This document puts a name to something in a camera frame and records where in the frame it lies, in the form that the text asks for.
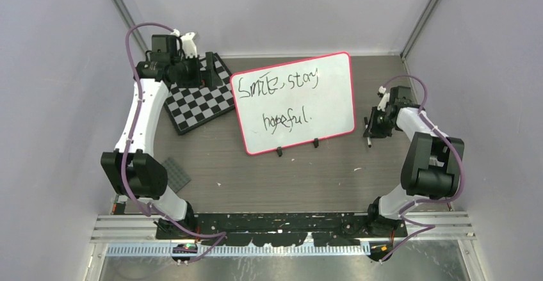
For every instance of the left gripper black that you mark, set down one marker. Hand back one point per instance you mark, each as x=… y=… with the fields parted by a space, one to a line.
x=212 y=78

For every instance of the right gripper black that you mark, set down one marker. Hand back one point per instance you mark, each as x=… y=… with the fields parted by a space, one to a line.
x=373 y=130

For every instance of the black white marker pen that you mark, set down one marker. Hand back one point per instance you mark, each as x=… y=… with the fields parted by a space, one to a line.
x=367 y=132

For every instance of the whiteboard with pink frame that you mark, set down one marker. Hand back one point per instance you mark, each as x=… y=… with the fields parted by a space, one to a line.
x=294 y=103

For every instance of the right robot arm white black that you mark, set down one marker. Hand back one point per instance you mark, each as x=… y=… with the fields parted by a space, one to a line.
x=431 y=170

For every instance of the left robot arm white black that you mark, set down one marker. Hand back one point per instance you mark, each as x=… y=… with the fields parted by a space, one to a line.
x=131 y=166

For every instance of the black white chessboard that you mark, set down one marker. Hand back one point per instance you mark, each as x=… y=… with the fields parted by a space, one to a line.
x=190 y=108

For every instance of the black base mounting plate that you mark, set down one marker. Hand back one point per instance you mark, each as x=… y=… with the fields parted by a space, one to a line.
x=278 y=229

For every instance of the grey studded baseplate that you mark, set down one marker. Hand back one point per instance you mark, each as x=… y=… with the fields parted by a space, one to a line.
x=177 y=177

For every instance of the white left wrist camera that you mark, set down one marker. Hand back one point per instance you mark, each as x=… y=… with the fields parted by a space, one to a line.
x=188 y=43

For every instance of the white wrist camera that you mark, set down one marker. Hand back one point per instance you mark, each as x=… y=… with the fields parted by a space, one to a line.
x=384 y=98
x=188 y=43

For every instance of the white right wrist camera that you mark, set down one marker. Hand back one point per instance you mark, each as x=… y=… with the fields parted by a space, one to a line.
x=384 y=98

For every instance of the aluminium frame rail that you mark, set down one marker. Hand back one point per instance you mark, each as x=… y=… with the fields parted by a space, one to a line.
x=133 y=235

